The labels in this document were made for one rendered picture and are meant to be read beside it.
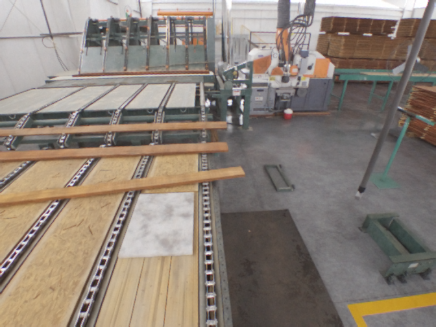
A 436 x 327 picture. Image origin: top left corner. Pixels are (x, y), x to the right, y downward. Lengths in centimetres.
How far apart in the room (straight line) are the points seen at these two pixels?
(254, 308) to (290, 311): 31
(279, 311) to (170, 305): 116
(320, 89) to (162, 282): 661
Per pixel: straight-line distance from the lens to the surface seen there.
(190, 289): 137
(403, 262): 268
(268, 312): 223
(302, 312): 230
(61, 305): 152
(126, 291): 144
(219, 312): 130
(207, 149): 248
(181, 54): 756
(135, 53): 785
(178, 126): 303
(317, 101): 729
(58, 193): 225
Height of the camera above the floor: 200
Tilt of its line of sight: 31 degrees down
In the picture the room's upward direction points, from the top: straight up
